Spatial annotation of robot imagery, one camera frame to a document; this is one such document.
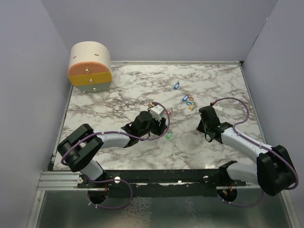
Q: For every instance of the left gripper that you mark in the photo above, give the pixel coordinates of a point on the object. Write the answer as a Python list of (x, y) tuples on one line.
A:
[(160, 126)]

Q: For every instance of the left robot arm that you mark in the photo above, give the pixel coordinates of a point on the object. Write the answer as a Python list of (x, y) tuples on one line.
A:
[(80, 147)]

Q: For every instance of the yellow key tag with key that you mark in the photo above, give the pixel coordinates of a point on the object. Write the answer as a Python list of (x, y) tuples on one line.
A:
[(193, 106)]

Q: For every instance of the round three-drawer storage box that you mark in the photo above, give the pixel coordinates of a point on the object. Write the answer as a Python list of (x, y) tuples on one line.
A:
[(90, 67)]

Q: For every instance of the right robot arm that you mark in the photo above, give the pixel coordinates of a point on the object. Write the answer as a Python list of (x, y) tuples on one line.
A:
[(272, 168)]

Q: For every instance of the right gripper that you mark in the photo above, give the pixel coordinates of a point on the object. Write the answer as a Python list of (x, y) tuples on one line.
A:
[(200, 128)]

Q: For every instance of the aluminium rail frame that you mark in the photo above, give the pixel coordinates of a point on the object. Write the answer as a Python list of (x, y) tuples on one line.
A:
[(67, 180)]

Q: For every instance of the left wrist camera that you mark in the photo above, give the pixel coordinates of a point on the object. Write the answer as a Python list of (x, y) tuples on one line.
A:
[(157, 112)]

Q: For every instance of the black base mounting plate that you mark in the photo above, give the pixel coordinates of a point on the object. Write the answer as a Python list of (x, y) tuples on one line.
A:
[(175, 183)]

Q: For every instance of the green key tag with key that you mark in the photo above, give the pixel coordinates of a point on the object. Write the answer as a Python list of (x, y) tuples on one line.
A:
[(169, 134)]

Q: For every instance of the blue key tag with key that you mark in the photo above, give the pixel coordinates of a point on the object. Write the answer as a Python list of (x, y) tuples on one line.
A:
[(185, 98)]

